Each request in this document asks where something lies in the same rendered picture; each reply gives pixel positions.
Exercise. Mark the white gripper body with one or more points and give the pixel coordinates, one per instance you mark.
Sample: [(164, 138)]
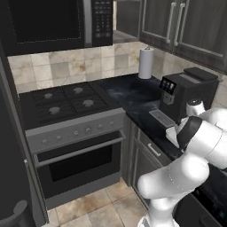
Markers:
[(172, 135)]

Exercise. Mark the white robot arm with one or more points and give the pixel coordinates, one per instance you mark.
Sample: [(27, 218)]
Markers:
[(177, 177)]

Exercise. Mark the dark wood drawer front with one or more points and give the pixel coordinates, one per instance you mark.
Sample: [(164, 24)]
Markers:
[(147, 140)]

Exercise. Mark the dark wood base cupboard door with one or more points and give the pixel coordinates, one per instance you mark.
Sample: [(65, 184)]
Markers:
[(144, 168)]

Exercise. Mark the black coffee machine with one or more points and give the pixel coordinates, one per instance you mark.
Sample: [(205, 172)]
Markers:
[(189, 94)]

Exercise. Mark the grey oven knob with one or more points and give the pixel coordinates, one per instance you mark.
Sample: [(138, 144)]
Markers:
[(44, 141), (100, 126), (59, 137), (111, 123), (88, 129), (76, 133)]

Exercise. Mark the black dishwasher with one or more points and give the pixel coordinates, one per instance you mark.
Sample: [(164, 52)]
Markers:
[(209, 201)]

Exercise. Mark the white paper towel roll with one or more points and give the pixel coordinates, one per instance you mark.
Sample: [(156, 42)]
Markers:
[(146, 63)]

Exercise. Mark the grey oven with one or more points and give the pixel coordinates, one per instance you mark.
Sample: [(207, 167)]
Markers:
[(75, 133)]

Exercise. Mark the black oven door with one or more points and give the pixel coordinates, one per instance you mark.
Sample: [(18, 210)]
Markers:
[(79, 165)]

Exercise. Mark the black gas hob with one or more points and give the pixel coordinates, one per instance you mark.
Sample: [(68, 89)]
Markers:
[(63, 102)]

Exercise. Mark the dark wood open cupboard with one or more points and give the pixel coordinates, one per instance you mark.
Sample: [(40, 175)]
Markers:
[(127, 17)]

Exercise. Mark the black fridge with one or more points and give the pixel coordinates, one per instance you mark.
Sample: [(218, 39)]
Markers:
[(13, 147)]

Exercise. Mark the black microwave oven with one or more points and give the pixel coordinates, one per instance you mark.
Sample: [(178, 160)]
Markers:
[(44, 23)]

